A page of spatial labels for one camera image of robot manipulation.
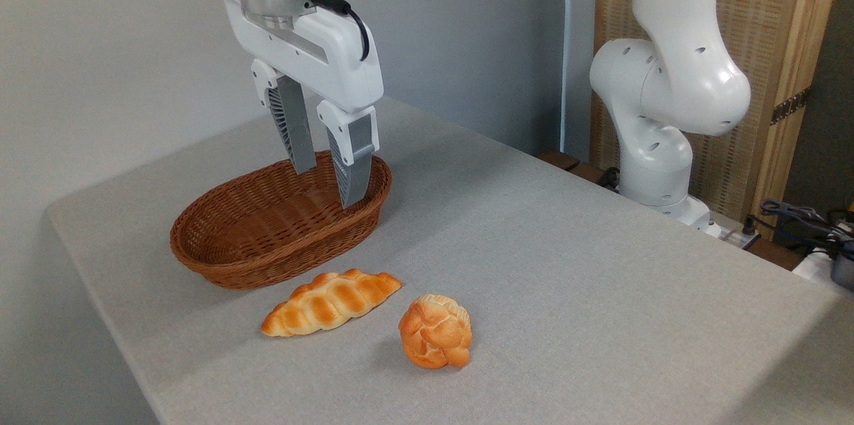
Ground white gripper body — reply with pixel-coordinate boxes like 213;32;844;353
212;0;385;114

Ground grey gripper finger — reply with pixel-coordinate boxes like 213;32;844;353
251;59;318;175
316;99;380;209

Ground long braided bread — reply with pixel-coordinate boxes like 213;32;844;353
260;268;404;338

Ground brown wicker basket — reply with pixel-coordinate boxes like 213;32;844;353
169;149;393;291

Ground round knotted bread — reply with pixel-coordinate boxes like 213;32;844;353
398;293;474;371

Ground white vertical pole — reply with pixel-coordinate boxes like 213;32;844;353
560;0;598;163

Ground wooden rattan folding screen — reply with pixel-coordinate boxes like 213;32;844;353
590;0;847;240

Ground metal screen hinge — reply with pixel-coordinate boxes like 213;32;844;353
770;86;813;126

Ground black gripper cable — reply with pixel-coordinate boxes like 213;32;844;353
308;0;370;62

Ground bundle of dark cables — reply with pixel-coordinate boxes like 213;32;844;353
759;199;854;260

